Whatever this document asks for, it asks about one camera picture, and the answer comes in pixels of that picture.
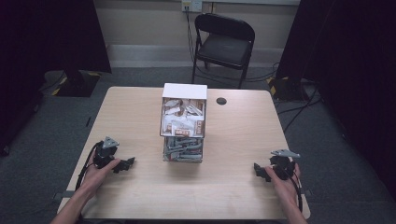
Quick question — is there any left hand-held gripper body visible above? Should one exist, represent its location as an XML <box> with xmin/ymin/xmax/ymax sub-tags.
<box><xmin>92</xmin><ymin>135</ymin><xmax>120</xmax><ymax>170</ymax></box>

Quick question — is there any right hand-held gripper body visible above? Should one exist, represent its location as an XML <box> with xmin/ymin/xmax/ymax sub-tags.
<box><xmin>268</xmin><ymin>148</ymin><xmax>302</xmax><ymax>182</ymax></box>

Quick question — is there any person's left hand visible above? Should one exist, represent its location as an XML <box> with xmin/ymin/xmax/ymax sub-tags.
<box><xmin>79</xmin><ymin>158</ymin><xmax>121</xmax><ymax>201</ymax></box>

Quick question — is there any person's right hand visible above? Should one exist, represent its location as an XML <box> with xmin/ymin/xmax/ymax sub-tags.
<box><xmin>264</xmin><ymin>162</ymin><xmax>303</xmax><ymax>209</ymax></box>

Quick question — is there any pile of white brown packets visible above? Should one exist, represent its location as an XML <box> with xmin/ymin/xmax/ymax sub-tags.
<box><xmin>162</xmin><ymin>98</ymin><xmax>206</xmax><ymax>138</ymax></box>

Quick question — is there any black yellow-striped stand base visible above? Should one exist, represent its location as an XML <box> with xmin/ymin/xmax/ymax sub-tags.
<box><xmin>266</xmin><ymin>76</ymin><xmax>311</xmax><ymax>103</ymax></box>
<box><xmin>42</xmin><ymin>69</ymin><xmax>103</xmax><ymax>98</ymax></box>

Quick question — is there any white two-tier storage box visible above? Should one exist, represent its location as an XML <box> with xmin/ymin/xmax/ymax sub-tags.
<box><xmin>159</xmin><ymin>82</ymin><xmax>208</xmax><ymax>164</ymax></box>

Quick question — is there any dark curtain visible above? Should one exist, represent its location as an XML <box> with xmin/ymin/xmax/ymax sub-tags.
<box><xmin>0</xmin><ymin>0</ymin><xmax>113</xmax><ymax>158</ymax></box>
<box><xmin>275</xmin><ymin>0</ymin><xmax>396</xmax><ymax>202</ymax></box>

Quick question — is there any black folding chair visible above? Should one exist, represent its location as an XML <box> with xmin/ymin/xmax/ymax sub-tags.
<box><xmin>191</xmin><ymin>12</ymin><xmax>257</xmax><ymax>91</ymax></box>

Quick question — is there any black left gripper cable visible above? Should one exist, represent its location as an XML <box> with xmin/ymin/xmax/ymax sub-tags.
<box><xmin>74</xmin><ymin>140</ymin><xmax>105</xmax><ymax>191</ymax></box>

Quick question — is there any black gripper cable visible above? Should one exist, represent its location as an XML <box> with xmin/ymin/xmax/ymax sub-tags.
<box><xmin>74</xmin><ymin>140</ymin><xmax>105</xmax><ymax>191</ymax></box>
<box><xmin>278</xmin><ymin>166</ymin><xmax>304</xmax><ymax>214</ymax></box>

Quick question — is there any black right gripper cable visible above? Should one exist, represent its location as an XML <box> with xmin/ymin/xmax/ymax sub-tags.
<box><xmin>278</xmin><ymin>166</ymin><xmax>304</xmax><ymax>214</ymax></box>

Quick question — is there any black floor cable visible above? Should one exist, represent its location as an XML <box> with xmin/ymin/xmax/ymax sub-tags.
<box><xmin>275</xmin><ymin>81</ymin><xmax>323</xmax><ymax>134</ymax></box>

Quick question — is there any white wall socket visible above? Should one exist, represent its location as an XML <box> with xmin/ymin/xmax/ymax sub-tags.
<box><xmin>181</xmin><ymin>0</ymin><xmax>204</xmax><ymax>14</ymax></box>

